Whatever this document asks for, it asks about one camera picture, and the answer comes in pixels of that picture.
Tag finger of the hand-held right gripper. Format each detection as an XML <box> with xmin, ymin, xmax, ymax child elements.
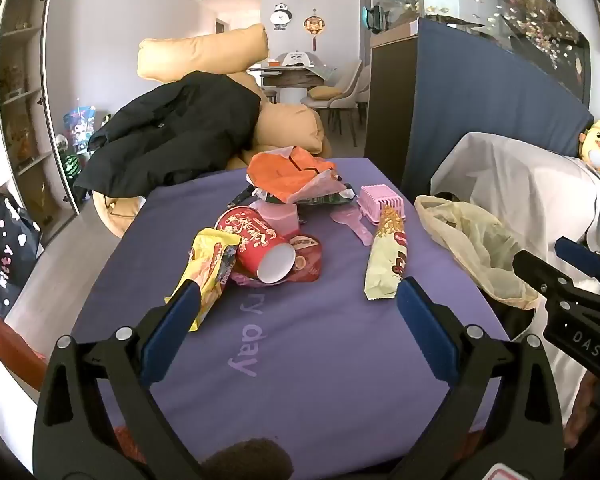
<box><xmin>511</xmin><ymin>249</ymin><xmax>583</xmax><ymax>303</ymax></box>
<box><xmin>554</xmin><ymin>236</ymin><xmax>600</xmax><ymax>283</ymax></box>

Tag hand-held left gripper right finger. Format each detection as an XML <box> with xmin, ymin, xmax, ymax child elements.
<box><xmin>395</xmin><ymin>276</ymin><xmax>566</xmax><ymax>480</ymax></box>

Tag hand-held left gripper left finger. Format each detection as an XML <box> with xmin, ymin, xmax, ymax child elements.
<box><xmin>35</xmin><ymin>280</ymin><xmax>216</xmax><ymax>480</ymax></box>

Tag yellow snack wrapper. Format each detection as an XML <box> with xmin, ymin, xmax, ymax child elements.
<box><xmin>166</xmin><ymin>227</ymin><xmax>242</xmax><ymax>332</ymax></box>

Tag cream biscuit stick wrapper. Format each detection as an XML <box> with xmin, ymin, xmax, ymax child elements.
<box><xmin>364</xmin><ymin>204</ymin><xmax>410</xmax><ymax>301</ymax></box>

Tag beige plastic trash bag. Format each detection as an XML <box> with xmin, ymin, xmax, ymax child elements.
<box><xmin>414</xmin><ymin>195</ymin><xmax>541</xmax><ymax>311</ymax></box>

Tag red instant noodle cup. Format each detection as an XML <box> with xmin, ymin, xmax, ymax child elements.
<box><xmin>214</xmin><ymin>206</ymin><xmax>297</xmax><ymax>285</ymax></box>

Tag dark red foil lid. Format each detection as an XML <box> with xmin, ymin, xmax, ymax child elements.
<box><xmin>230</xmin><ymin>234</ymin><xmax>323</xmax><ymax>286</ymax></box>

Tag green and white milk carton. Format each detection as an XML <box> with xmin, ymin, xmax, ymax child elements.
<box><xmin>292</xmin><ymin>182</ymin><xmax>357</xmax><ymax>207</ymax></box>

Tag orange snack bag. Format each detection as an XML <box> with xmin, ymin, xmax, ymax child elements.
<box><xmin>246</xmin><ymin>146</ymin><xmax>338</xmax><ymax>206</ymax></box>

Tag person's right forearm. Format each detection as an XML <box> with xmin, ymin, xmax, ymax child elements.
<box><xmin>562</xmin><ymin>372</ymin><xmax>598</xmax><ymax>448</ymax></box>

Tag white cloth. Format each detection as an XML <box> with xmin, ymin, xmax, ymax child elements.
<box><xmin>430</xmin><ymin>132</ymin><xmax>600</xmax><ymax>441</ymax></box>

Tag purple table cover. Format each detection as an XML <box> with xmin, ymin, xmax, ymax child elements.
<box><xmin>72</xmin><ymin>157</ymin><xmax>511</xmax><ymax>461</ymax></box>

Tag pink plastic spoon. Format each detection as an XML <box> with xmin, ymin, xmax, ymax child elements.
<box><xmin>330</xmin><ymin>208</ymin><xmax>376</xmax><ymax>247</ymax></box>

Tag pink plastic basket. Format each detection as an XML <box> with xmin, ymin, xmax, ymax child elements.
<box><xmin>356</xmin><ymin>185</ymin><xmax>406</xmax><ymax>223</ymax></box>

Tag small black wrapper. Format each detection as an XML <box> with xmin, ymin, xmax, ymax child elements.
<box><xmin>227</xmin><ymin>185</ymin><xmax>256</xmax><ymax>208</ymax></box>

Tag pink plastic container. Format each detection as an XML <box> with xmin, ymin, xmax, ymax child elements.
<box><xmin>250</xmin><ymin>200</ymin><xmax>301</xmax><ymax>238</ymax></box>

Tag red curved furniture edge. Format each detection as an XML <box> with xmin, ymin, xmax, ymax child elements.
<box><xmin>0</xmin><ymin>317</ymin><xmax>47</xmax><ymax>392</ymax></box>

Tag black bag with pink print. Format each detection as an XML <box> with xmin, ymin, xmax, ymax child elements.
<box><xmin>0</xmin><ymin>192</ymin><xmax>46</xmax><ymax>318</ymax></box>

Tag green striped ball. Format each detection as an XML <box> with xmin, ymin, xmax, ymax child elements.
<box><xmin>62</xmin><ymin>152</ymin><xmax>87</xmax><ymax>184</ymax></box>

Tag blue chair back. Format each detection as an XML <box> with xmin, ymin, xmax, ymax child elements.
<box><xmin>365</xmin><ymin>17</ymin><xmax>595</xmax><ymax>196</ymax></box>

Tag black jacket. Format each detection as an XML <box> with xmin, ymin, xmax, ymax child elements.
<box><xmin>74</xmin><ymin>71</ymin><xmax>263</xmax><ymax>198</ymax></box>

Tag colourful gift bag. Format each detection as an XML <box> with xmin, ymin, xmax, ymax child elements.
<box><xmin>62</xmin><ymin>105</ymin><xmax>101</xmax><ymax>153</ymax></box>

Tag grey dining chair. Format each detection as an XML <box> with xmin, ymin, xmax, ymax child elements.
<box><xmin>327</xmin><ymin>60</ymin><xmax>371</xmax><ymax>137</ymax></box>

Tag glass fish tank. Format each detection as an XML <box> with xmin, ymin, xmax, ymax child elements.
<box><xmin>357</xmin><ymin>0</ymin><xmax>592</xmax><ymax>106</ymax></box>

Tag white display shelf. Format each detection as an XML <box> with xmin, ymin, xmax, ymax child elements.
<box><xmin>0</xmin><ymin>0</ymin><xmax>83</xmax><ymax>221</ymax></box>

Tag dining table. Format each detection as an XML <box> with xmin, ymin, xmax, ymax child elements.
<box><xmin>247</xmin><ymin>57</ymin><xmax>341</xmax><ymax>106</ymax></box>

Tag tan beanbag sofa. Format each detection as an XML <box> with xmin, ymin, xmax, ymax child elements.
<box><xmin>94</xmin><ymin>23</ymin><xmax>331</xmax><ymax>238</ymax></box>

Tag teal aquarium device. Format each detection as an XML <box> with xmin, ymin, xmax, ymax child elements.
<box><xmin>362</xmin><ymin>5</ymin><xmax>387</xmax><ymax>35</ymax></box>

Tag panda dome cover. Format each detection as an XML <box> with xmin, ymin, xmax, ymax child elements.
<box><xmin>282</xmin><ymin>50</ymin><xmax>320</xmax><ymax>67</ymax></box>

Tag red hanging ornament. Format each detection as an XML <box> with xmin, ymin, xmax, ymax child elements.
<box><xmin>303</xmin><ymin>8</ymin><xmax>327</xmax><ymax>53</ymax></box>

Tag panda wall clock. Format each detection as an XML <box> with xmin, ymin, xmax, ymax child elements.
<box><xmin>269</xmin><ymin>2</ymin><xmax>293</xmax><ymax>32</ymax></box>

